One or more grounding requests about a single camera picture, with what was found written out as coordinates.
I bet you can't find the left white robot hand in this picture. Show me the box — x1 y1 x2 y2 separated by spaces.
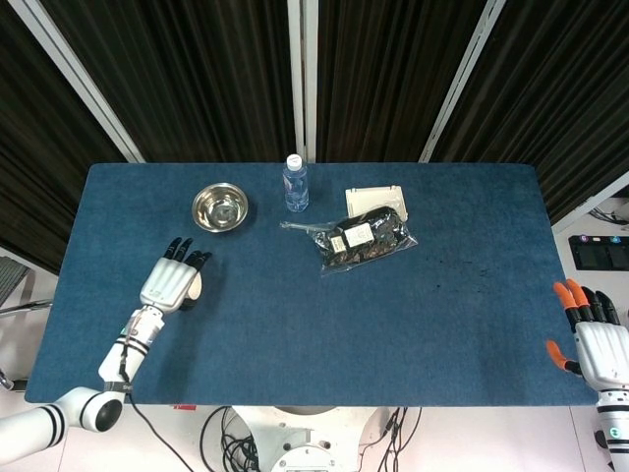
139 237 213 314

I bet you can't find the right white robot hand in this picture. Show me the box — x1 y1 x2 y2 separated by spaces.
545 278 629 392

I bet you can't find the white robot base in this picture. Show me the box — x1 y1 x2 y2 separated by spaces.
230 405 379 472

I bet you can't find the stainless steel bowl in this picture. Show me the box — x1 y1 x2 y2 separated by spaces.
191 182 250 234

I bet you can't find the black control device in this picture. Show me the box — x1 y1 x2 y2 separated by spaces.
568 234 629 270

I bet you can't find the blue table cloth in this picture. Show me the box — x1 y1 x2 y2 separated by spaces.
24 162 603 408

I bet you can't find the clear plastic water bottle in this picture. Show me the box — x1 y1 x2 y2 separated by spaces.
282 153 311 213

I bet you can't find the clear bag with dark contents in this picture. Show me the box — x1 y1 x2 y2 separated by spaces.
279 206 419 278

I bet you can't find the black pleated curtain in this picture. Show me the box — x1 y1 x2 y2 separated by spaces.
0 0 629 274

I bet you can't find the white plastic tray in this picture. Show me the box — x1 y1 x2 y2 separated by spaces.
345 185 410 221

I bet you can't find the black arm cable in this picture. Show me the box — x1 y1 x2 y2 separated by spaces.
117 338 196 472

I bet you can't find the white frame post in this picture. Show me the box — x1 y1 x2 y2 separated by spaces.
287 0 318 163
549 169 629 232
420 0 515 163
7 0 146 163

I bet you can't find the black cable bundle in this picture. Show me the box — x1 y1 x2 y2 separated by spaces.
358 406 424 472
200 406 259 472

